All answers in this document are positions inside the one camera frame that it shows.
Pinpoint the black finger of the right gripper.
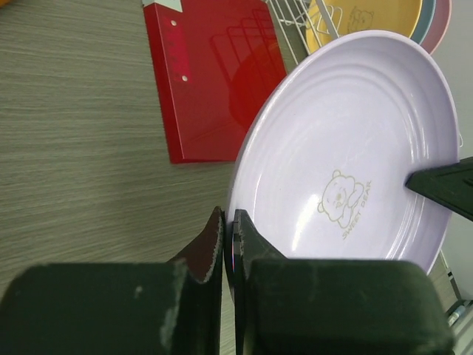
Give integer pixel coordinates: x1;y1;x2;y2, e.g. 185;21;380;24
405;157;473;221

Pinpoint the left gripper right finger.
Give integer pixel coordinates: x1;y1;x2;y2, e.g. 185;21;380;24
232;209;455;354

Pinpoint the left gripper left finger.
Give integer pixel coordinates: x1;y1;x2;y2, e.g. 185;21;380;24
1;208;224;354

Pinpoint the lavender plate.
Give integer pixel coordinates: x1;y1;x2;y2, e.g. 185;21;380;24
225;30;460;272

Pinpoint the blue plate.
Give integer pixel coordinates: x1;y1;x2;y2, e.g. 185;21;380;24
410;0;437;44

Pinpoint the pink plate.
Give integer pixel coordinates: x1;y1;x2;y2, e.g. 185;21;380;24
421;0;452;54

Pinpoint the yellow plate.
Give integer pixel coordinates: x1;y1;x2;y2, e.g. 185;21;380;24
305;0;424;53

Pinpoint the red plastic folder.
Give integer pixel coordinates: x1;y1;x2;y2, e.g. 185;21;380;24
143;1;286;164

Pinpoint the white wire dish rack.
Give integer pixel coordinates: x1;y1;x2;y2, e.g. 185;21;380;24
264;0;343;70

